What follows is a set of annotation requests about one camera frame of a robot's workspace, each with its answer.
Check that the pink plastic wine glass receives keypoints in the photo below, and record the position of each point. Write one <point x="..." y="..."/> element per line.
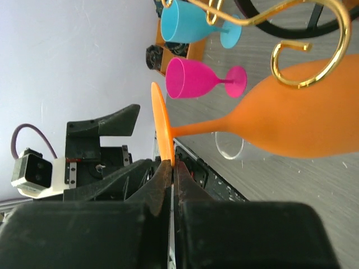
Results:
<point x="186" y="78"/>

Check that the gold wire glass rack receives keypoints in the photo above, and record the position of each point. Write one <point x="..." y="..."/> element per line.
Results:
<point x="339" y="59"/>

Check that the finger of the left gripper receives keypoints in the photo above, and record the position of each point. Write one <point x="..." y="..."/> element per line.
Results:
<point x="83" y="137"/>

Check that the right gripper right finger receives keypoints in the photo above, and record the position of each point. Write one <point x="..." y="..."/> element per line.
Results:
<point x="211" y="233"/>

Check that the wooden compartment tray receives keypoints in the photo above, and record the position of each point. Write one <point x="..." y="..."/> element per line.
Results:
<point x="195" y="50"/>

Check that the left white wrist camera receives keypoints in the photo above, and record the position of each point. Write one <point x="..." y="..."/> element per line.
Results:
<point x="37" y="178"/>

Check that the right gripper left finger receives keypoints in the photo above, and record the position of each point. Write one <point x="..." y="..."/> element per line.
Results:
<point x="133" y="233"/>

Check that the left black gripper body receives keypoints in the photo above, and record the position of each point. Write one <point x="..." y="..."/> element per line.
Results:
<point x="113" y="178"/>

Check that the orange plastic wine glass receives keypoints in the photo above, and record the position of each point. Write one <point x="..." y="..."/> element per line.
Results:
<point x="319" y="121"/>

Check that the black rolled sock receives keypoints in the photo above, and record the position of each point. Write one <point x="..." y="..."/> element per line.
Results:
<point x="154" y="55"/>

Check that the blue plastic wine glass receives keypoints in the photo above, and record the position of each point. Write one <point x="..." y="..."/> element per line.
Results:
<point x="183" y="22"/>

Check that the clear wine glass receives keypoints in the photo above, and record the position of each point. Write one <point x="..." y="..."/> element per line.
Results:
<point x="229" y="145"/>

